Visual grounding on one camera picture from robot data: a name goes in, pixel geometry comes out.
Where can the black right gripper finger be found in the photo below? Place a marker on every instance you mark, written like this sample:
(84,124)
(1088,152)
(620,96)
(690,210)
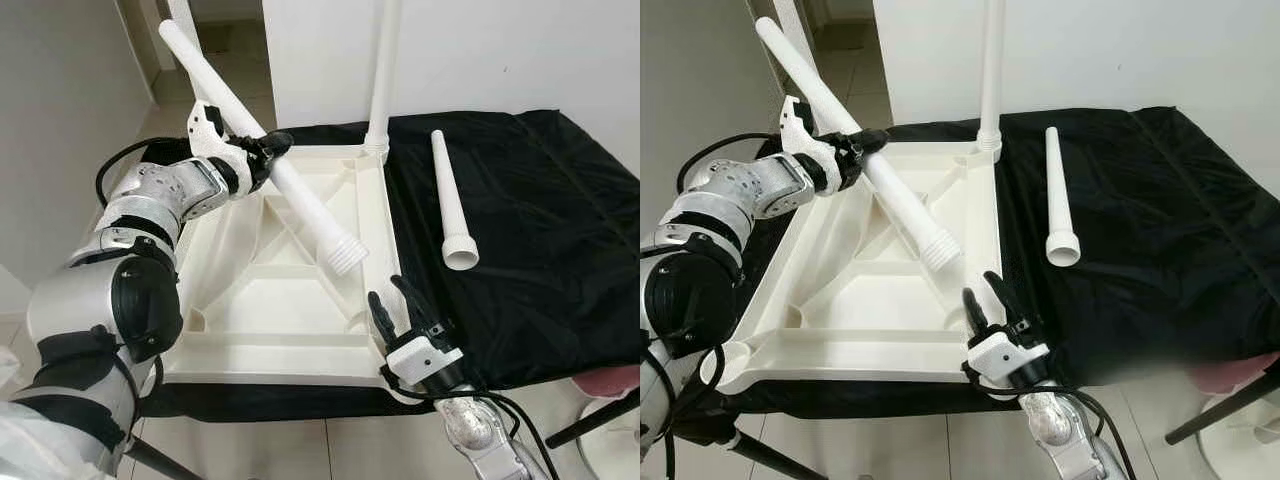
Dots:
(412,300)
(382,320)
(1003,295)
(975,315)

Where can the white plastic table top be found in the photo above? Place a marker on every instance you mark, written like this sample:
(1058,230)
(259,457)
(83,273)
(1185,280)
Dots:
(860,300)
(260,300)

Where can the black table cloth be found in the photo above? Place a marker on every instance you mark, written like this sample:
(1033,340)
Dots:
(1150,250)
(540,250)

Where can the black stand pole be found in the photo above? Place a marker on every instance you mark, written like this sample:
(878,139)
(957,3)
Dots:
(590,425)
(1220,410)

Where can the black tripod leg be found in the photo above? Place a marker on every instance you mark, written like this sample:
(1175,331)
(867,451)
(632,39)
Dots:
(770,458)
(160,462)

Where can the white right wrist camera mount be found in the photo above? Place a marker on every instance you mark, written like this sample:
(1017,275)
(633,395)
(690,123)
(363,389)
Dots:
(420,355)
(1000,352)

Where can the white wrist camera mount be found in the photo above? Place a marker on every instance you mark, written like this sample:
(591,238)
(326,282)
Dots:
(805,140)
(1000,352)
(420,355)
(215,150)

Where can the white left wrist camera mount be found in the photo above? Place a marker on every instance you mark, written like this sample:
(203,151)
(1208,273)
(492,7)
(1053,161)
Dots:
(215,150)
(805,140)

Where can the white door frame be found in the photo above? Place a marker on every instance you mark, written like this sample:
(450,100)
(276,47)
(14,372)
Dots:
(760,8)
(140,40)

